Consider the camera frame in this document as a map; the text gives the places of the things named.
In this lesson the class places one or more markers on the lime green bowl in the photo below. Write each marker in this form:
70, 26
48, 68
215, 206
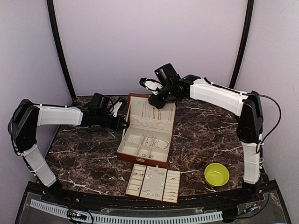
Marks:
216, 175

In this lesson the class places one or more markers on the right black frame post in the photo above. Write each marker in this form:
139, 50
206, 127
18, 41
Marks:
243, 43

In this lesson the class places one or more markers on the thin silver bangle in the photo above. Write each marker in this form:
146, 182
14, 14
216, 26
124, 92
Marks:
136, 139

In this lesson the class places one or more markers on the left black frame post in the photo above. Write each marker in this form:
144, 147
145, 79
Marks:
59, 48

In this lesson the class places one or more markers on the red jewelry tray insert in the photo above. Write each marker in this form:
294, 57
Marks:
154, 183

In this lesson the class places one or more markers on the red jewelry box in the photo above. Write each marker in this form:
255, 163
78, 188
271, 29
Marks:
151, 124

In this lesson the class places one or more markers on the white slotted cable duct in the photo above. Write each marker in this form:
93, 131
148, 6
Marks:
121, 216

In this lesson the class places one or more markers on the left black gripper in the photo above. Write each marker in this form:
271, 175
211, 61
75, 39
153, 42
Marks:
117, 126

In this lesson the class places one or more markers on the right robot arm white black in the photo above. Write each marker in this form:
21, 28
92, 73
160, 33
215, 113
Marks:
245, 107

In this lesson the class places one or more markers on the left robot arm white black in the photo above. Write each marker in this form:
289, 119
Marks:
28, 118

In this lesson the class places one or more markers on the black frame post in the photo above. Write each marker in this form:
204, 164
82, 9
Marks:
243, 43
59, 48

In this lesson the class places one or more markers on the silver pearl open bangle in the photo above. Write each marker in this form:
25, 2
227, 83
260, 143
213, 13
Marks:
161, 144

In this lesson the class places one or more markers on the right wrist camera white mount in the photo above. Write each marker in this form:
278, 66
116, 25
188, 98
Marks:
150, 84

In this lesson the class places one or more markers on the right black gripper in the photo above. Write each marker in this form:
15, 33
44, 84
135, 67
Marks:
158, 103

